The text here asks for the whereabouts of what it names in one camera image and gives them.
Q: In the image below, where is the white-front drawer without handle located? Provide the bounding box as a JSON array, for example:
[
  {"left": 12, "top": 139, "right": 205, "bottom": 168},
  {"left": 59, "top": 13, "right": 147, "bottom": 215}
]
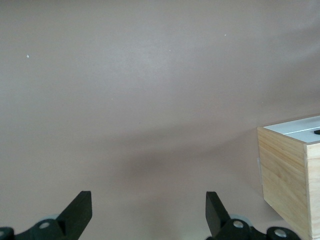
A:
[{"left": 263, "top": 115, "right": 320, "bottom": 136}]

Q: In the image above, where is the brown table mat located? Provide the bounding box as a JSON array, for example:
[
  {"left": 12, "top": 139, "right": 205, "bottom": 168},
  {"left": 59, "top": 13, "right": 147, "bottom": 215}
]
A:
[{"left": 0, "top": 0, "right": 320, "bottom": 240}]

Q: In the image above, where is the white-front drawer with black handle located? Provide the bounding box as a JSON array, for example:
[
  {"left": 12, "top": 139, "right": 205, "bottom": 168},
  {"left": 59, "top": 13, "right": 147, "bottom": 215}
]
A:
[{"left": 284, "top": 127, "right": 320, "bottom": 145}]

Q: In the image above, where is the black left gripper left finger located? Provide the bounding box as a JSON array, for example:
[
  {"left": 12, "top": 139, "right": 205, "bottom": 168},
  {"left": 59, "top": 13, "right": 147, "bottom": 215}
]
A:
[{"left": 0, "top": 191, "right": 93, "bottom": 240}]

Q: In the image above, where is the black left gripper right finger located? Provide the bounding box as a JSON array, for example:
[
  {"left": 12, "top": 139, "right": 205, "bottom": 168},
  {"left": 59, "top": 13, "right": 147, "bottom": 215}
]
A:
[{"left": 204, "top": 191, "right": 301, "bottom": 240}]

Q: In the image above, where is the wooden drawer cabinet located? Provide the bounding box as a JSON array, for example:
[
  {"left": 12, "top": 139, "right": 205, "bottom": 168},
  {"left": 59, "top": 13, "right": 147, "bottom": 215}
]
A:
[{"left": 256, "top": 113, "right": 320, "bottom": 240}]

